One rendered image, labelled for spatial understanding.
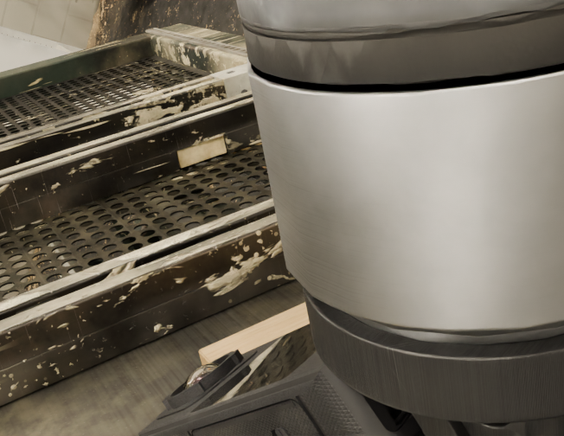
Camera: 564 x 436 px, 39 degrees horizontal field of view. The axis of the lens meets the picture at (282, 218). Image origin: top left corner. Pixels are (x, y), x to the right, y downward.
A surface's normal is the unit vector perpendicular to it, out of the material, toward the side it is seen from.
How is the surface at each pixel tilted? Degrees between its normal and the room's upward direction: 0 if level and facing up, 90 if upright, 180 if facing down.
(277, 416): 37
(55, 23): 90
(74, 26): 90
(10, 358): 90
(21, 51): 90
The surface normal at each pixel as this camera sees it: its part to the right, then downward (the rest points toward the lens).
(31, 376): 0.48, 0.28
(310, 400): -0.65, 0.45
